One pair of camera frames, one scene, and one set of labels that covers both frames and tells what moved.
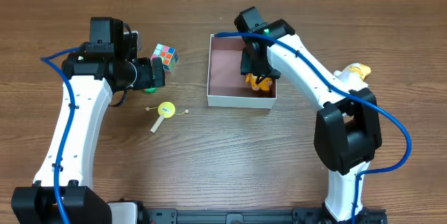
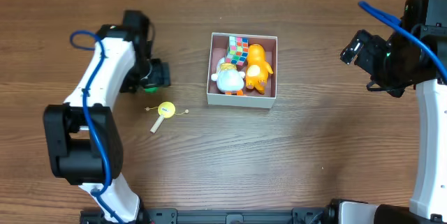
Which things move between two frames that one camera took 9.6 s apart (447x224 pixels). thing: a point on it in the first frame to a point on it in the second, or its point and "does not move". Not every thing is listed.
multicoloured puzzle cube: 168,55 to 238,50
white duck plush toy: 352,76 to 228,79
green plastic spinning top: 151,90 does not move
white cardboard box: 226,86 does not move
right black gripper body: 258,69 to 367,54
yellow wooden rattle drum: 165,109 does not move
